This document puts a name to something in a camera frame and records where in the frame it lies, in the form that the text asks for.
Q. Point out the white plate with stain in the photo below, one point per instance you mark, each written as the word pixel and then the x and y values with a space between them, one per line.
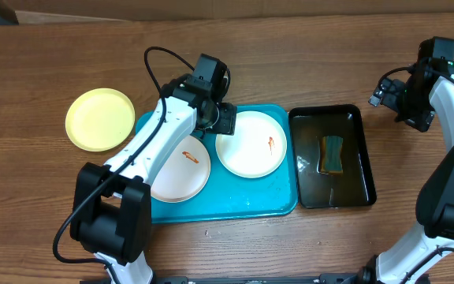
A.
pixel 184 174

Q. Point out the cream plate with stain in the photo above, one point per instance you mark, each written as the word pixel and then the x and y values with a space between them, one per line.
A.
pixel 257 147

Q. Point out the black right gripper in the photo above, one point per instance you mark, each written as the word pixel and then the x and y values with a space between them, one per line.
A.
pixel 389 97

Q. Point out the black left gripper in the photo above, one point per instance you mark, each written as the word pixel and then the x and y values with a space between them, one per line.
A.
pixel 228 119

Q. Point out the yellow plate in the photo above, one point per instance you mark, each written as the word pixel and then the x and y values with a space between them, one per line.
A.
pixel 100 119

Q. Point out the black water tray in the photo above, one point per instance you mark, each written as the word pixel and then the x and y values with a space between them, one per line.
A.
pixel 355 187

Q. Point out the green and yellow sponge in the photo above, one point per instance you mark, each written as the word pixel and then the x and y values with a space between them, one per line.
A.
pixel 330 155

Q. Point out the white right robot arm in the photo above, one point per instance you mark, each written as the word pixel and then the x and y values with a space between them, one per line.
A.
pixel 432 236

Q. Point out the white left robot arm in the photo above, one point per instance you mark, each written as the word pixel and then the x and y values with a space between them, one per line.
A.
pixel 111 214

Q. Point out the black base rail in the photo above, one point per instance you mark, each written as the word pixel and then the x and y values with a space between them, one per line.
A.
pixel 333 278

